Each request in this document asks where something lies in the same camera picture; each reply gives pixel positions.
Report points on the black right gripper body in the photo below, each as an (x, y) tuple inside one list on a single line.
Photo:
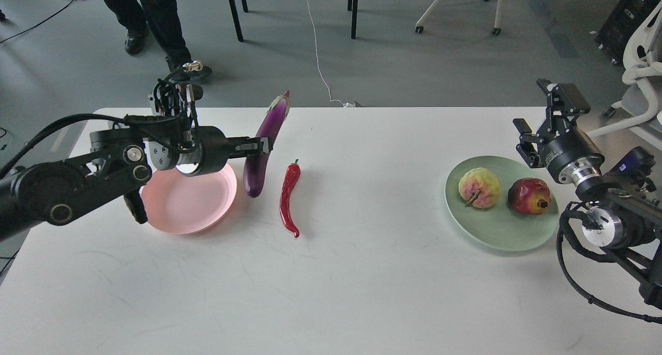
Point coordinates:
[(569, 156)]

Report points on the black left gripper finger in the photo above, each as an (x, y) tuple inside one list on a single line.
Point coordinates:
[(256, 142), (254, 153)]

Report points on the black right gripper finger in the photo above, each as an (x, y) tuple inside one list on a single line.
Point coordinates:
[(565, 104), (526, 147)]

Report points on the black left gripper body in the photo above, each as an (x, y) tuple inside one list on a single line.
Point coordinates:
[(215, 149)]

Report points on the purple eggplant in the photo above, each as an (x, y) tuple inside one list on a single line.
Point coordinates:
[(255, 165)]

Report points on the red pomegranate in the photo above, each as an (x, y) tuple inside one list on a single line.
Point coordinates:
[(529, 196)]

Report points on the yellow green custard apple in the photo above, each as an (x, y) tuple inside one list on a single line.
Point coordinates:
[(479, 188)]

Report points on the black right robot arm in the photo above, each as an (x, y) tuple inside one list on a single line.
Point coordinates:
[(612, 214)]

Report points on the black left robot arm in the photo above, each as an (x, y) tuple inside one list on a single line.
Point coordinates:
[(61, 192)]

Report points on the red chili pepper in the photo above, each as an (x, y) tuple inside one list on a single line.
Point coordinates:
[(291, 177)]

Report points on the pink plate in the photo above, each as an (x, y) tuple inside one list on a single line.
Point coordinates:
[(178, 204)]

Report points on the white office chair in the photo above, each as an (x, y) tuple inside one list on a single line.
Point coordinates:
[(641, 62)]

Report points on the green plate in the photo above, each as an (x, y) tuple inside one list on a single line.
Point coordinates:
[(499, 227)]

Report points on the black cabinet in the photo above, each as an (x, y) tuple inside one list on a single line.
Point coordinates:
[(626, 17)]

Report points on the person legs in black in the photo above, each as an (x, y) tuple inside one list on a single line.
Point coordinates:
[(157, 17)]

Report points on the black table legs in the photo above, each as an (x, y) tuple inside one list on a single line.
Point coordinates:
[(249, 24)]

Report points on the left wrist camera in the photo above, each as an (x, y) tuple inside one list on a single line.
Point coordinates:
[(175, 95)]

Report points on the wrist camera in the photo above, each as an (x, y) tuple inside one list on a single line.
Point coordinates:
[(175, 95), (636, 166)]

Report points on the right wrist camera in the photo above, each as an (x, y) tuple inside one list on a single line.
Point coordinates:
[(636, 166)]

